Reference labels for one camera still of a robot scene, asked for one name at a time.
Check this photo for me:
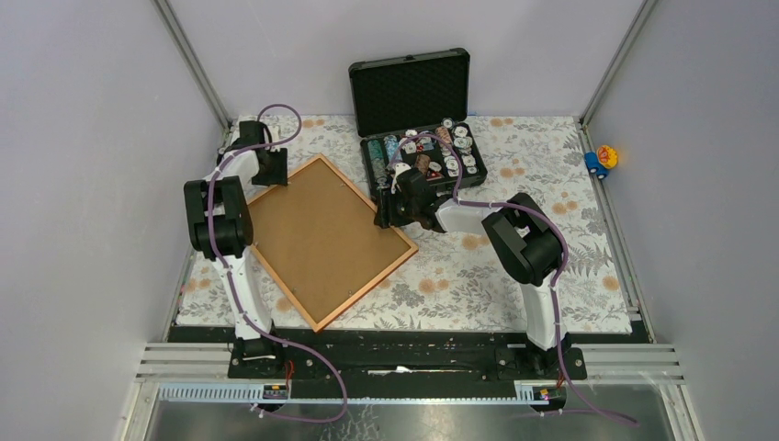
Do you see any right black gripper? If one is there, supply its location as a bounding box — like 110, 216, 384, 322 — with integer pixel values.
373, 187, 419, 230

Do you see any brown cardboard backing board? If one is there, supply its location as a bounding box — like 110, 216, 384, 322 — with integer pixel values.
248, 159, 412, 325

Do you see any orange wooden picture frame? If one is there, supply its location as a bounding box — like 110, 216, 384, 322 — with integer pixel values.
243, 153, 421, 334

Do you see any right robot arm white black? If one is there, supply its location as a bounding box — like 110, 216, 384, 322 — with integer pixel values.
374, 164, 571, 381

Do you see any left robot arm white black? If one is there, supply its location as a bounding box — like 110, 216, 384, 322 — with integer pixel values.
183, 119, 290, 378

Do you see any brown poker chip stack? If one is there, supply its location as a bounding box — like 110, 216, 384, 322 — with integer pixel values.
414, 153, 431, 175

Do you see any green poker chip stack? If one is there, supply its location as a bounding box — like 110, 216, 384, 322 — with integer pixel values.
367, 140, 388, 187

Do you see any blue poker chip stack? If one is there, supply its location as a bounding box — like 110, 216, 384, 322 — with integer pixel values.
383, 135, 400, 161

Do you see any pink poker chip stack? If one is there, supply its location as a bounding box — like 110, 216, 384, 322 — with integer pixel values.
435, 126, 454, 146

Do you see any black poker chip case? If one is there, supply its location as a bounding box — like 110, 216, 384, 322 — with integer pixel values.
348, 48, 488, 201

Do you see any blue yellow toy car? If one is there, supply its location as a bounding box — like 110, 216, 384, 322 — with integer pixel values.
584, 145, 619, 180

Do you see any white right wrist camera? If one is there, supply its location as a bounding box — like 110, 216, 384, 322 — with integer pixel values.
390, 162, 412, 194

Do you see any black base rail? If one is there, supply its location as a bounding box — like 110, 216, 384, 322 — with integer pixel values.
170, 325, 589, 403

